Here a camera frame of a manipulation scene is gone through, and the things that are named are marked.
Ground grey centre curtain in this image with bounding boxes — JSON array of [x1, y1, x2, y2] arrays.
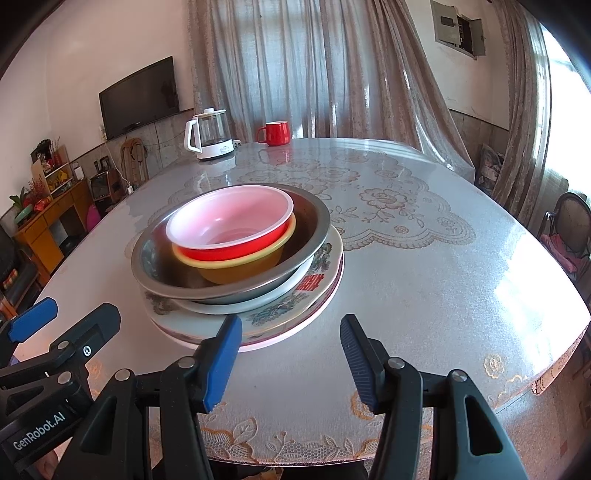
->
[[186, 1, 476, 180]]

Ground round back chair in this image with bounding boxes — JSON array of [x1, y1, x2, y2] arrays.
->
[[538, 191, 590, 284]]

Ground grey right curtain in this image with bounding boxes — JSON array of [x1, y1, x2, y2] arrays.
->
[[493, 1, 552, 231]]

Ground white glass electric kettle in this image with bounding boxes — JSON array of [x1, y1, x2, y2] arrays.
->
[[183, 108, 235, 161]]

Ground red mug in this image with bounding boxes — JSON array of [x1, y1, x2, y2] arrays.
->
[[256, 120, 291, 146]]

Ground black leather sofa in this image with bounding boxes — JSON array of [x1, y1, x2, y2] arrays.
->
[[0, 228, 42, 322]]

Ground orange wooden desk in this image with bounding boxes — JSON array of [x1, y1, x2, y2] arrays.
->
[[13, 180, 93, 286]]

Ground yellow plastic bowl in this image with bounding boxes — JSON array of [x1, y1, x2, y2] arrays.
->
[[172, 214, 297, 285]]

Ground purple floral rim plate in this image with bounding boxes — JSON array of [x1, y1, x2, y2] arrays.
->
[[143, 258, 345, 353]]

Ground grey curtain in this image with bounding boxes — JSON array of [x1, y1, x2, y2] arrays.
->
[[186, 1, 476, 180], [493, 1, 552, 231]]

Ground black wall television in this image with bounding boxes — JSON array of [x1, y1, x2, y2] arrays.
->
[[98, 56, 180, 140]]

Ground wall electrical panel box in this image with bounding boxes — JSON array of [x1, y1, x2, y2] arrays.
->
[[431, 1, 486, 59]]

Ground red plastic bowl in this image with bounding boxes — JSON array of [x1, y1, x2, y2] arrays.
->
[[166, 185, 294, 262]]

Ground small shelf with items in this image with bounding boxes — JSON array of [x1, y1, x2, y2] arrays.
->
[[31, 139, 80, 199]]

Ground white plate red characters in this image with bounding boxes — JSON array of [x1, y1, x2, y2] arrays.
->
[[142, 227, 345, 352]]

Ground white plate pink roses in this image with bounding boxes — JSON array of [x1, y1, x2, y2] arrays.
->
[[172, 272, 307, 315]]

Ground wooden chair by wall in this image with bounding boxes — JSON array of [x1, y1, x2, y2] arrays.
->
[[120, 137, 149, 189]]

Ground stainless steel bowl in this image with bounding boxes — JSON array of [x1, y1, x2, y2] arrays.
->
[[131, 184, 331, 304]]

